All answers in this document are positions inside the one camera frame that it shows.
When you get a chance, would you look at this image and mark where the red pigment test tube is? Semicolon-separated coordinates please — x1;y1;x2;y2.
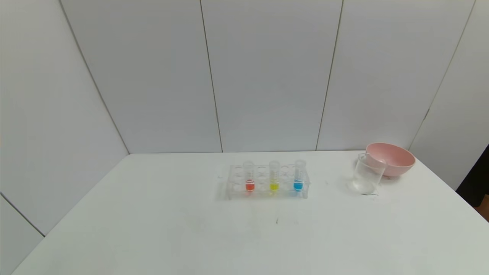
243;160;256;193

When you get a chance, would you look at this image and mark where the yellow pigment test tube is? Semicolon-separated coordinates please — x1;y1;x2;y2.
269;160;281;192

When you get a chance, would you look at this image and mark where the clear acrylic test tube rack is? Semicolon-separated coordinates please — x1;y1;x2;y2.
225;163;311;200

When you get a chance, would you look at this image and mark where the blue pigment test tube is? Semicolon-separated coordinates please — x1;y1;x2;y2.
293;160;307;192

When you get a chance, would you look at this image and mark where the clear glass beaker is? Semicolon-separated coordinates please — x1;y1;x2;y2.
351;153;387;196

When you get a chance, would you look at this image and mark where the pink bowl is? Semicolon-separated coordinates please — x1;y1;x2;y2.
366;142;416;178

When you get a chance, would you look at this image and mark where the dark furniture beside table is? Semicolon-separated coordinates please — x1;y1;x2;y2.
456;144;489;209

